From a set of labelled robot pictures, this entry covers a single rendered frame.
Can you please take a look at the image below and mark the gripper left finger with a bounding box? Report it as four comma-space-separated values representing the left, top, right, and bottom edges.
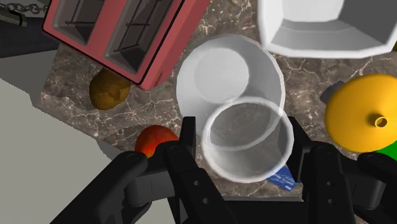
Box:
49, 116, 240, 224

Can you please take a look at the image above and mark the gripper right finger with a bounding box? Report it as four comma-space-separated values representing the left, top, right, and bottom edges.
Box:
286, 116, 397, 224

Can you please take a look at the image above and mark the blue card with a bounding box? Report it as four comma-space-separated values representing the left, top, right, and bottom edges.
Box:
266, 165, 298, 192

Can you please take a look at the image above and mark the red apple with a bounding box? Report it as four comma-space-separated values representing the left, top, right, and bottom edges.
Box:
134, 124, 180, 158

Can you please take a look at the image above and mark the yellow funnel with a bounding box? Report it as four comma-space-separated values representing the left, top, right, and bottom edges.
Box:
324, 73, 397, 153

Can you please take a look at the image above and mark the clear glass cup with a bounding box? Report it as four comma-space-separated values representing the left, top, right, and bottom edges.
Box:
200, 95, 295, 184

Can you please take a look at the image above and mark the green round thing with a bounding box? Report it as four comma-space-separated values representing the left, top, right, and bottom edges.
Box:
375, 143, 397, 163

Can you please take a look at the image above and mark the translucent white bowl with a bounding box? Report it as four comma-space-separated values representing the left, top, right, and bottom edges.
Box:
176, 33, 286, 153

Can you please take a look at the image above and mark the brown potato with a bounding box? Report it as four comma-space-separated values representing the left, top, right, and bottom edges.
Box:
88, 68, 132, 111

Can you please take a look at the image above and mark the red toaster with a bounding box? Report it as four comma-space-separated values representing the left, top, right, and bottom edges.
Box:
41, 0, 212, 92

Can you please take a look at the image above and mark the white angular container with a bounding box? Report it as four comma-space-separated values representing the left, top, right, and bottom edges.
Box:
256, 0, 397, 60

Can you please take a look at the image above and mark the dark metal chain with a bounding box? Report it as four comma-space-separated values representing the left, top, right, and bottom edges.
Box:
0, 0, 52, 28

